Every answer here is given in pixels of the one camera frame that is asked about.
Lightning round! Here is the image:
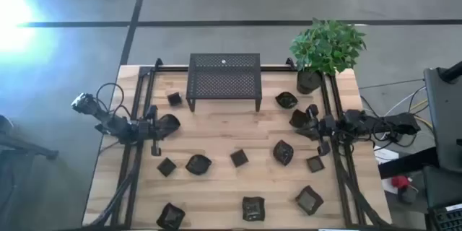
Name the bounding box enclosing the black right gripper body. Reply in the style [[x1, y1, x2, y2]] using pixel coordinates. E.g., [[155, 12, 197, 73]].
[[301, 115, 340, 141]]

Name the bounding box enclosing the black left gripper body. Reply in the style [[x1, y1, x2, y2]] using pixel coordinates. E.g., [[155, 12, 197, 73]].
[[136, 118, 162, 144]]

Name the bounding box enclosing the small black square plate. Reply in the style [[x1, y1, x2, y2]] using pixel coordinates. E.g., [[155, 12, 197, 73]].
[[156, 157, 178, 178], [305, 154, 326, 173], [167, 91, 183, 107], [230, 148, 250, 168]]

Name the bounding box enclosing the black round pot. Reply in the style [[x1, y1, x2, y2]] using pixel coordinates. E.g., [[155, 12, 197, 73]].
[[272, 139, 295, 167], [274, 91, 300, 110], [185, 154, 213, 176]]

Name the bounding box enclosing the black wavy square plate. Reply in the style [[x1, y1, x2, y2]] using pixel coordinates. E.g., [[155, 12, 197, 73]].
[[295, 185, 325, 217], [155, 202, 186, 230], [241, 196, 266, 222]]

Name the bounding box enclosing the black plant pot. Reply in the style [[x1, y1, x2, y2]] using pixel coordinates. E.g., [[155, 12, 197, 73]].
[[296, 69, 323, 95]]

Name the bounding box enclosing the white paper sheet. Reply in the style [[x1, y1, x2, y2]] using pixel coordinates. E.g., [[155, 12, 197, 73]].
[[381, 177, 398, 194], [373, 145, 400, 165]]

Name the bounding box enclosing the green leafy plant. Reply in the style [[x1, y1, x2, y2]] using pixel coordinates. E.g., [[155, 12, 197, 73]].
[[289, 17, 367, 77]]

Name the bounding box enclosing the black perforated metal shelf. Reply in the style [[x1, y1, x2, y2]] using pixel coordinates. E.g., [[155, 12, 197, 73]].
[[186, 53, 263, 113]]

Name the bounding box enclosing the red round object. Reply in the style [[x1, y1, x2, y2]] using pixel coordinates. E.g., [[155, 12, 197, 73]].
[[391, 175, 411, 190]]

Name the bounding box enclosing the black desk beam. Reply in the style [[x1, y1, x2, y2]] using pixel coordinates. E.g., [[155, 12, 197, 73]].
[[378, 147, 440, 180]]

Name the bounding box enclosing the dark grey round object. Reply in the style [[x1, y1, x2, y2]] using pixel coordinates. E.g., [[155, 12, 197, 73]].
[[398, 186, 419, 205]]

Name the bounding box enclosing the black tripod stand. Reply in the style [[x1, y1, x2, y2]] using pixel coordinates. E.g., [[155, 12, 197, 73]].
[[0, 114, 59, 231]]

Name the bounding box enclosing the dark grey seat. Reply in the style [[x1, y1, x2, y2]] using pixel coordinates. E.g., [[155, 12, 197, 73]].
[[422, 165, 462, 209]]

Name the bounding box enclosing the dark grey monitor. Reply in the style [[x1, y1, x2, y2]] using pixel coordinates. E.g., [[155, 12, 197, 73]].
[[422, 65, 462, 173]]

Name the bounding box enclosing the black monitor stand pole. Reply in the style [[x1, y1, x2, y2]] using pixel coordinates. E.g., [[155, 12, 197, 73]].
[[438, 60, 462, 83]]

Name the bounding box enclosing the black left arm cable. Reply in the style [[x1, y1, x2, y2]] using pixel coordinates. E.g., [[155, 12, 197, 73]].
[[94, 82, 133, 121]]

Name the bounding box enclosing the black aluminium table frame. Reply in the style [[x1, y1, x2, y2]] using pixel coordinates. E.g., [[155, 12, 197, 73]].
[[86, 57, 393, 230]]

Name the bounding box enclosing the white cable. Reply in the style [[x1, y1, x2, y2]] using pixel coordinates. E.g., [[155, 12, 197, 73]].
[[382, 85, 427, 117]]

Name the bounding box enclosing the yellow cable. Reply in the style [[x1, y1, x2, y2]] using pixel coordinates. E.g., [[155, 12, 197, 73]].
[[409, 99, 434, 131]]

